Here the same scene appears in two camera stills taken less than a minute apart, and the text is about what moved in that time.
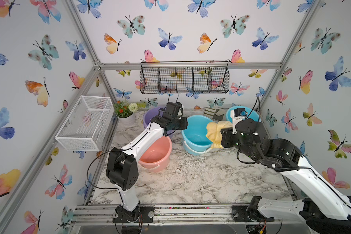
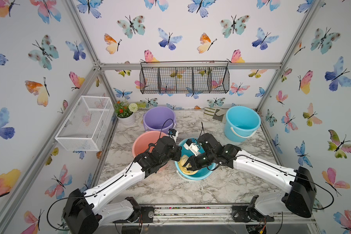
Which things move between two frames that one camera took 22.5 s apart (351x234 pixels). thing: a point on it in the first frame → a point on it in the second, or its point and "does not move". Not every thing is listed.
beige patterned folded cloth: x=217 y=113 does not move
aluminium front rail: x=173 y=214 does not move
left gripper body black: x=178 y=124 → x=173 y=155
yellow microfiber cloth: x=214 y=132 → x=182 y=160
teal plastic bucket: x=195 y=142 → x=203 y=173
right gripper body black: x=232 y=141 → x=202 y=161
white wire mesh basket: x=86 y=126 does not move
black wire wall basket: x=184 y=77 does not move
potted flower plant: x=126 y=112 does not move
